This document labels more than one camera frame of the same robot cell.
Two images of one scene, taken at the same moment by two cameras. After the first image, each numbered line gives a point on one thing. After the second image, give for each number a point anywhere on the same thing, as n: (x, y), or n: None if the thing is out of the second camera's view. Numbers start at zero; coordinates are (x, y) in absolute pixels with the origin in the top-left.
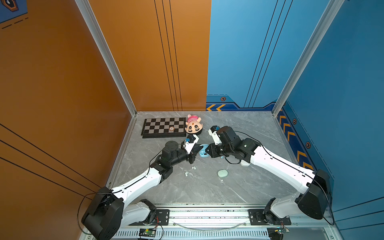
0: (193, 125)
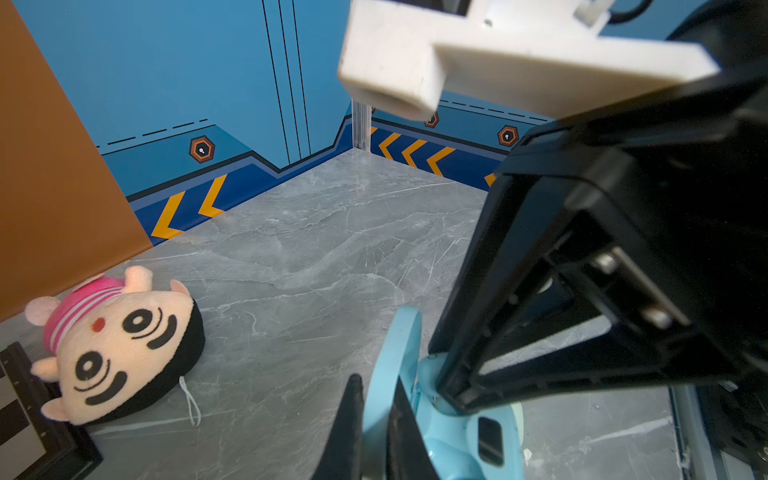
0: (118, 345)
